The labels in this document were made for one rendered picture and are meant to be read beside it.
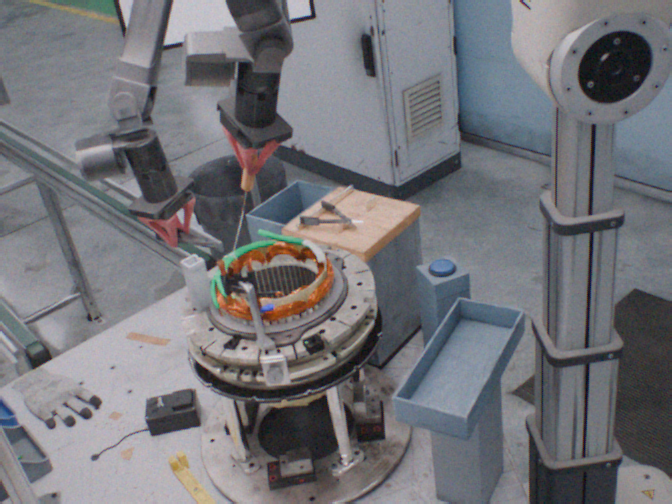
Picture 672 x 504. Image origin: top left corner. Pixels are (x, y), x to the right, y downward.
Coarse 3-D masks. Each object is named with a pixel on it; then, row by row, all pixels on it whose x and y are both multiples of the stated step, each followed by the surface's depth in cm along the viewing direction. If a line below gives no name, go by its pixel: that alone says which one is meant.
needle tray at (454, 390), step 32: (448, 320) 120; (480, 320) 124; (512, 320) 120; (448, 352) 119; (480, 352) 118; (512, 352) 116; (416, 384) 112; (448, 384) 113; (480, 384) 112; (416, 416) 106; (448, 416) 103; (480, 416) 107; (448, 448) 118; (480, 448) 114; (448, 480) 122; (480, 480) 118
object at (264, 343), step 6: (246, 282) 109; (252, 288) 108; (252, 294) 108; (252, 300) 109; (252, 306) 110; (252, 312) 111; (258, 312) 110; (252, 318) 112; (258, 318) 110; (258, 324) 111; (258, 330) 112; (258, 336) 113; (264, 336) 112; (258, 342) 114; (264, 342) 113; (270, 342) 113; (264, 348) 113; (270, 348) 113
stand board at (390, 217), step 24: (336, 192) 160; (360, 192) 159; (336, 216) 151; (360, 216) 150; (384, 216) 149; (408, 216) 148; (312, 240) 146; (336, 240) 144; (360, 240) 142; (384, 240) 143
